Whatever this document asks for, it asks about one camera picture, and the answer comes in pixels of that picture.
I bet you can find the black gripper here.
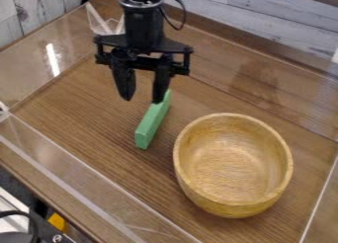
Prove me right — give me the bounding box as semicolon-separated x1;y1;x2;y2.
94;0;193;104

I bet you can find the green rectangular block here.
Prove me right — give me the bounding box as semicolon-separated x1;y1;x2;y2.
135;90;171;149

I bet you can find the yellow black device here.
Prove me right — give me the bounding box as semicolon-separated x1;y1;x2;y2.
30;200;92;243

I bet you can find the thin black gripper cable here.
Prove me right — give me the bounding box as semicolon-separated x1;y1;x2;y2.
158;0;187;32

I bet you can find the brown wooden bowl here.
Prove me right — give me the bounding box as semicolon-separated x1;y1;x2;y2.
173;113;293;218

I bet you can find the clear acrylic corner bracket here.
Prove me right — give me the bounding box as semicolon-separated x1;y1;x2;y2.
84;3;126;36

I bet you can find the black cable bottom left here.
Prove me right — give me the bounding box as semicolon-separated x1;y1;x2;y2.
0;210;42;243

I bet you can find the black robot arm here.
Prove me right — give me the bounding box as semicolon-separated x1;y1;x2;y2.
94;0;193;104

